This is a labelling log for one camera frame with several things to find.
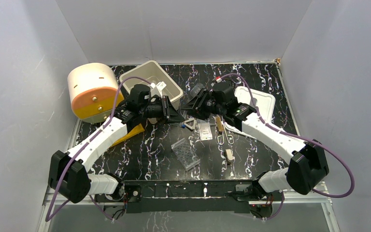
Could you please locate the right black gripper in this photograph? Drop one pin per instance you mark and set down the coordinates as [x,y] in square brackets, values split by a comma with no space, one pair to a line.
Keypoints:
[192,106]

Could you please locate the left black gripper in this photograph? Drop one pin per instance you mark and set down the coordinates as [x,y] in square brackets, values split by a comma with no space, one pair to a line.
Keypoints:
[166,108]

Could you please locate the yellow test tube rack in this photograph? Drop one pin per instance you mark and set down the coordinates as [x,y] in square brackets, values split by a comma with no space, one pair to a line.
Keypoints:
[136,130]

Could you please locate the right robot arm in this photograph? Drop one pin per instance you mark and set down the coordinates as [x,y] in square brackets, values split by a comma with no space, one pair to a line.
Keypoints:
[307,164]

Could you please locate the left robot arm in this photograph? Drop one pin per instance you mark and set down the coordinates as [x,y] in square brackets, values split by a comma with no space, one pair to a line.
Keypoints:
[68,172]

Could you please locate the clear plastic funnel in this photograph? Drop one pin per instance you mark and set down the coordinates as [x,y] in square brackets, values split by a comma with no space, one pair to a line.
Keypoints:
[196,89]

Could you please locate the white clay triangle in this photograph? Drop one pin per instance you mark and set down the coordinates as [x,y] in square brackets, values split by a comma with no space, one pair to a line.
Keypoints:
[190,124]

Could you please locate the white paper packet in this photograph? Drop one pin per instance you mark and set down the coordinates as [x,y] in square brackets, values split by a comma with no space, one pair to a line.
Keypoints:
[205,131]

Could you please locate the test tube brush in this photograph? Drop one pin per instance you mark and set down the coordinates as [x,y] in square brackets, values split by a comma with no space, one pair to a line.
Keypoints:
[218,123]

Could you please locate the clear acrylic tube rack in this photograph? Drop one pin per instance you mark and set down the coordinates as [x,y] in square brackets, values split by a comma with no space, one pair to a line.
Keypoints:
[186,154]

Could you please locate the beige plastic bin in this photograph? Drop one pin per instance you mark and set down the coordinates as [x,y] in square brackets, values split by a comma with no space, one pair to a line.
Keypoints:
[154,73]

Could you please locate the white bin lid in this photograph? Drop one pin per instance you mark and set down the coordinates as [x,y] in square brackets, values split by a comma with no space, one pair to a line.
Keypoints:
[264,101]

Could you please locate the cream and orange cylinder appliance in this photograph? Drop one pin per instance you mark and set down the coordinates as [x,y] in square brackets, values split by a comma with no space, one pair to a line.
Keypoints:
[92,89]

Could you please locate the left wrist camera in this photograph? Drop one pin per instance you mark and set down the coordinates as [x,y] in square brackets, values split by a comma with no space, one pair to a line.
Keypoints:
[157,89]

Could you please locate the black mounting base rail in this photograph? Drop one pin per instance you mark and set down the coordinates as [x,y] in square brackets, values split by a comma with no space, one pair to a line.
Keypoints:
[237,196]

